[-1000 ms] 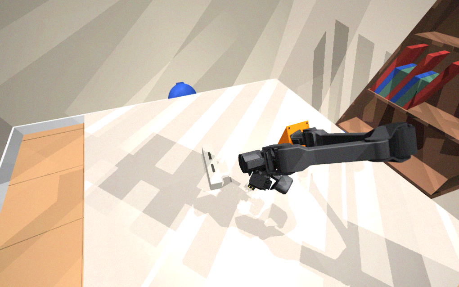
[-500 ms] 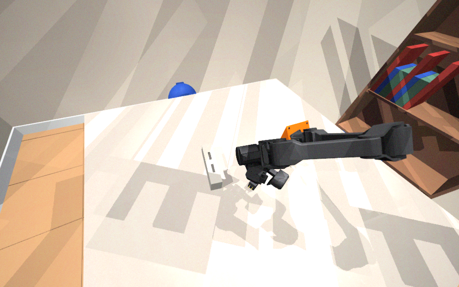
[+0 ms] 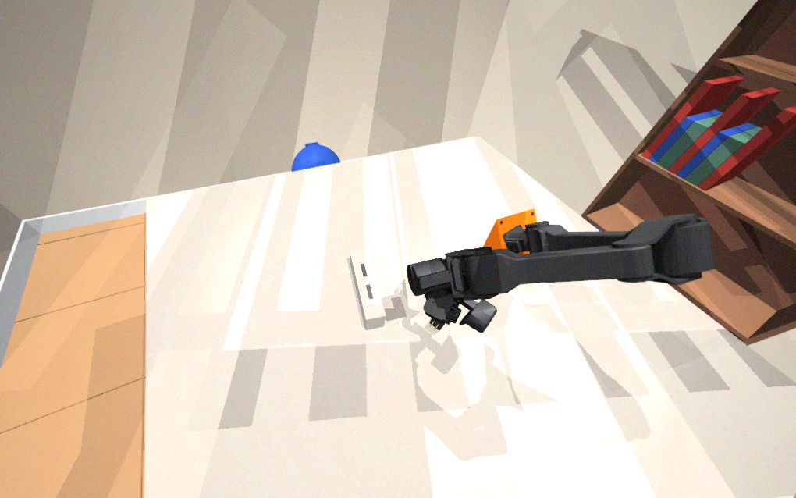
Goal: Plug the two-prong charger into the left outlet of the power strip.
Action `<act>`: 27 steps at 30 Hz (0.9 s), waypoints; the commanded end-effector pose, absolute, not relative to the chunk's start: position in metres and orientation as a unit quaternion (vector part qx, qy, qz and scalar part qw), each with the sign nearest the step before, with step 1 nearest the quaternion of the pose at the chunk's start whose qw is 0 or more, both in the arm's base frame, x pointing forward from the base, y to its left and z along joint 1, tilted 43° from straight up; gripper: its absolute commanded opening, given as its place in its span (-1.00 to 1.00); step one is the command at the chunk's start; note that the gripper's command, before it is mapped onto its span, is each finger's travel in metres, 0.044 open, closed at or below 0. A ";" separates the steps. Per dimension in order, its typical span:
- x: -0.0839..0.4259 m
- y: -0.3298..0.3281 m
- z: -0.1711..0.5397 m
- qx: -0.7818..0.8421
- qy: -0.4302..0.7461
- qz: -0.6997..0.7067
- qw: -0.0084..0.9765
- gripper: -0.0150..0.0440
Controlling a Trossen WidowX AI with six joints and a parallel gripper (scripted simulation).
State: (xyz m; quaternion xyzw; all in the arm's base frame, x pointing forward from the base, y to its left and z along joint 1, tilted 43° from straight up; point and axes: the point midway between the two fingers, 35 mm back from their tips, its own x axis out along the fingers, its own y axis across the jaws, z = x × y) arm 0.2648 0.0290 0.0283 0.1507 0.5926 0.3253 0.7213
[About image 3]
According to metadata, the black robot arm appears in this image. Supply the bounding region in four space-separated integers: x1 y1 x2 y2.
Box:
407 213 714 325

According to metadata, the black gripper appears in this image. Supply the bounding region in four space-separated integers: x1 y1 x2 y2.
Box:
459 297 497 333

